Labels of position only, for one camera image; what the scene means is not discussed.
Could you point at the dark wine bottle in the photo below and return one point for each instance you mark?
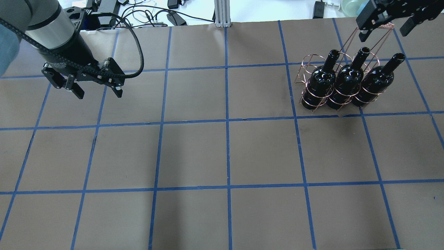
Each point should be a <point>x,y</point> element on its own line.
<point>377,81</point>
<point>321,82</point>

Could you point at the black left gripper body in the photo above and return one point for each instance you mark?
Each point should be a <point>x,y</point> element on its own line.
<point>74,49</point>

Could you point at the black power adapter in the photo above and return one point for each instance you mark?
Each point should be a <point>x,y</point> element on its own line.
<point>318,9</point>

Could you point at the dark wine bottle left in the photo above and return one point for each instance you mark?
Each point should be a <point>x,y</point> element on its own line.
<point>321,82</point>

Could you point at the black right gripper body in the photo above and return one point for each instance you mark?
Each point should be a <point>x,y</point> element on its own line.
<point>381,12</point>

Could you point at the aluminium frame post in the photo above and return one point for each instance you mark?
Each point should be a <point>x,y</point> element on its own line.
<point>222,13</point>

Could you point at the green glass bowl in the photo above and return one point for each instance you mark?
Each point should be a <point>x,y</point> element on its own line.
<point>352,8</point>

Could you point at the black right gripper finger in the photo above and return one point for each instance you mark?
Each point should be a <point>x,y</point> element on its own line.
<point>409,25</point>
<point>365,31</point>

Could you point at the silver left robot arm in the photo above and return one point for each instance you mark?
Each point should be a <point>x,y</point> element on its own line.
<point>55,33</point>

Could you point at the dark wine bottle right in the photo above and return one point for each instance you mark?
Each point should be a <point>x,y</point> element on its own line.
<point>377,81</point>

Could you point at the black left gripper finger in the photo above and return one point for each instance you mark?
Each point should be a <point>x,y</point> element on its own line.
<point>77,91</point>
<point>117,91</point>

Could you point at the dark wine bottle carried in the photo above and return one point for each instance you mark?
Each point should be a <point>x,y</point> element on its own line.
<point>348,81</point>

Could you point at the copper wire wine basket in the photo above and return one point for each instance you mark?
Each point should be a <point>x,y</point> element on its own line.
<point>308,66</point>

